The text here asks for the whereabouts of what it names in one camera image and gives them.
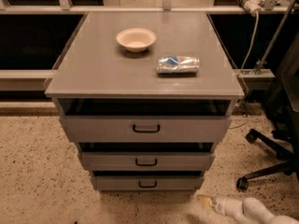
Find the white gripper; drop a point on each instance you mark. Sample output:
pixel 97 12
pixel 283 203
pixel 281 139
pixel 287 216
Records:
pixel 221 205

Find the grey bottom drawer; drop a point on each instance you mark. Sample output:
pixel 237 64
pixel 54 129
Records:
pixel 147 180

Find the grey drawer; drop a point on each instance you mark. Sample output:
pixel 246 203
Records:
pixel 145 120
pixel 147 180
pixel 146 157

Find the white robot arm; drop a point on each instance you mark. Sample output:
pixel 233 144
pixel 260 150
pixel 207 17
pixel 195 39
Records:
pixel 247 211

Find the grey drawer cabinet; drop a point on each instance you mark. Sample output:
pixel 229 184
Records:
pixel 96 66

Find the grey middle drawer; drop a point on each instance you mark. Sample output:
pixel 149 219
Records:
pixel 146 157

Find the grey top drawer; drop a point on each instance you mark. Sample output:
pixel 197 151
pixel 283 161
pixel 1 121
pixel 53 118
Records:
pixel 145 120

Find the black office chair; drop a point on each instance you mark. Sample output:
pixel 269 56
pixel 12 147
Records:
pixel 282 107

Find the metal support rod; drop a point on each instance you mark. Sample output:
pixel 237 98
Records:
pixel 260 63

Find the white paper bowl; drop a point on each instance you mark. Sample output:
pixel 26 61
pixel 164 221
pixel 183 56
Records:
pixel 136 39

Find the white power strip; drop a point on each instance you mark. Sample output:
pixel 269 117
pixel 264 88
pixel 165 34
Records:
pixel 253 7

